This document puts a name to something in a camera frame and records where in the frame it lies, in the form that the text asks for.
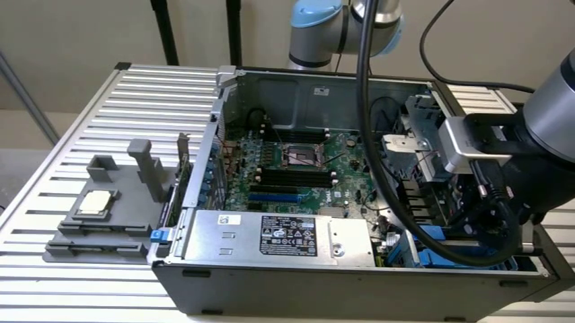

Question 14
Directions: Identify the CPU socket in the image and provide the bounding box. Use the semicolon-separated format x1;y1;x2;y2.
278;143;327;169

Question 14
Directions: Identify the blue disk caddy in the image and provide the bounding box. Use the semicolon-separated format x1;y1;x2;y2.
416;224;499;268

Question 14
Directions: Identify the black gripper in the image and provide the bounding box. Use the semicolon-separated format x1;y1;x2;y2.
448;113;575;244

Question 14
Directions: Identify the green motherboard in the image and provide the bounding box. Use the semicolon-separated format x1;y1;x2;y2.
222;129;396;229

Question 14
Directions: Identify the black metal pole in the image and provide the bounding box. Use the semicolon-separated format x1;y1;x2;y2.
224;0;244;67
152;0;182;67

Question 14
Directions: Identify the thick black cable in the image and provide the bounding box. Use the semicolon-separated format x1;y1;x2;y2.
356;0;523;268

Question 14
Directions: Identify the red disk wire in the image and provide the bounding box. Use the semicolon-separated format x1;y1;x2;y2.
415;150;444;164

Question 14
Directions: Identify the silver CPU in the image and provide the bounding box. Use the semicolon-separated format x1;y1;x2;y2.
79;190;120;214

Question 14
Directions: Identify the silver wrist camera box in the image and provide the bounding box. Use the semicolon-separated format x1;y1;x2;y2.
438;117;514;174

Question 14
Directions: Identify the blue expansion slot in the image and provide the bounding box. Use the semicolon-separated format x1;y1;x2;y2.
250;193;300;205

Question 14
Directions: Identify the metal disk bay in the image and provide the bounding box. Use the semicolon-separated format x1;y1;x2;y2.
382;94;455;184

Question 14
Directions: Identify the silver power supply unit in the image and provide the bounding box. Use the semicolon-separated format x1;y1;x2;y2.
182;210;376;268

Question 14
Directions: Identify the grey parts rack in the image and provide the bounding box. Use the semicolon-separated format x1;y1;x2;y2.
43;139;182;263

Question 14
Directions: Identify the black RAM slot bank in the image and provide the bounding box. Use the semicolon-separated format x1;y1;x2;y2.
268;127;331;142
258;168;339;188

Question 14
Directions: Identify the black open PC case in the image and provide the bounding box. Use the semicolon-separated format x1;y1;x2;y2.
150;65;563;316

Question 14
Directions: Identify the thin black cable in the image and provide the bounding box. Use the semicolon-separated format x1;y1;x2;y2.
419;0;538;94

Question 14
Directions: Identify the RAM stick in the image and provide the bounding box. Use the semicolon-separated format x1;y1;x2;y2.
56;246;142;252

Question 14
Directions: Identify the grey metal pole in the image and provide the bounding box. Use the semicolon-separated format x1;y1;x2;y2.
0;50;60;146

